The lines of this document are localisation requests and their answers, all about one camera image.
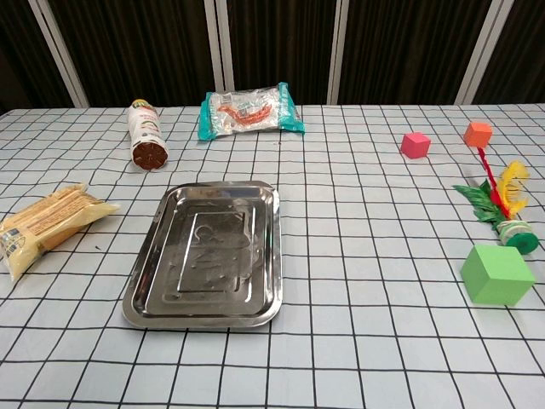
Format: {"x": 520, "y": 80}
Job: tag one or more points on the rectangular metal tray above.
{"x": 204, "y": 264}

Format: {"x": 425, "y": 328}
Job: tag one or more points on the pink foam cube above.
{"x": 415, "y": 145}

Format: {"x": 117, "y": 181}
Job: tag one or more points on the yellow snack packet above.
{"x": 47, "y": 221}

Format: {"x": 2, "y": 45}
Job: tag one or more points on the white partition frame post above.
{"x": 483, "y": 51}
{"x": 340, "y": 51}
{"x": 219, "y": 47}
{"x": 59, "y": 51}

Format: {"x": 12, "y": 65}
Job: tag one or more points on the colourful feather shuttlecock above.
{"x": 506, "y": 204}

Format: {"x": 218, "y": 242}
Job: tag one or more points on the large green foam cube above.
{"x": 496, "y": 274}

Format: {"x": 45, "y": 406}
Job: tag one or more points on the white black grid tablecloth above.
{"x": 340, "y": 255}

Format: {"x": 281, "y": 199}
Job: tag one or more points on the orange foam cube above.
{"x": 477, "y": 134}

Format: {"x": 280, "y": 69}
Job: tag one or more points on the white cylindrical snack can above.
{"x": 146, "y": 132}

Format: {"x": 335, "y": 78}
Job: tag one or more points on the teal clear snack packet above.
{"x": 247, "y": 111}

